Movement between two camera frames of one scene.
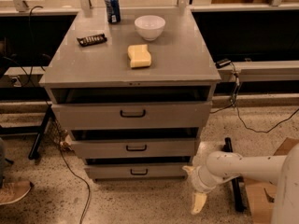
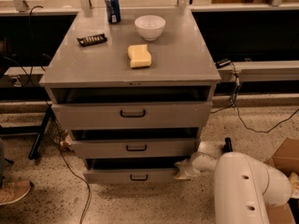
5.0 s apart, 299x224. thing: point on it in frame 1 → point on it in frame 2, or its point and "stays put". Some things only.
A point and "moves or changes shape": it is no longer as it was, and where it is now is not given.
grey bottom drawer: (135, 171) moves or changes shape
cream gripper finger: (189, 169) → (183, 163)
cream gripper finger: (198, 203) → (184, 175)
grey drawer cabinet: (134, 88) stays put
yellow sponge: (139, 55) stays put
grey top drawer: (133, 116) stays put
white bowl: (149, 26) stays put
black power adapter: (220, 63) stays put
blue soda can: (112, 6) stays put
